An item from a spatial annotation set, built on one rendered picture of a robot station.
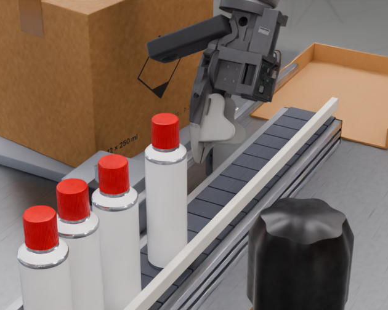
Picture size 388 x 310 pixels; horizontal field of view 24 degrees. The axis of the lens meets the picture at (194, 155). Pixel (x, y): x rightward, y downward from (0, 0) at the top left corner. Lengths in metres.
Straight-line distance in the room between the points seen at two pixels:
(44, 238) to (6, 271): 0.37
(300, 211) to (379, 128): 0.91
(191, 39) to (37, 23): 0.31
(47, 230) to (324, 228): 0.31
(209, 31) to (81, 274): 0.37
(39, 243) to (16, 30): 0.59
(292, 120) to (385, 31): 2.93
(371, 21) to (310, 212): 3.84
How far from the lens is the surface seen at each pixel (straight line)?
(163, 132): 1.05
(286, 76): 1.49
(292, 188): 1.38
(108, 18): 1.33
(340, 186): 1.44
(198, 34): 1.15
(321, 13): 4.60
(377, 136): 1.59
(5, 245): 1.31
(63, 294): 0.93
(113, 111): 1.39
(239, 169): 1.37
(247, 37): 1.14
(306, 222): 0.70
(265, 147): 1.43
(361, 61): 1.85
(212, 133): 1.13
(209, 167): 1.44
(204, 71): 1.12
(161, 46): 1.17
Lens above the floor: 1.56
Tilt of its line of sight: 29 degrees down
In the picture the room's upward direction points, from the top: straight up
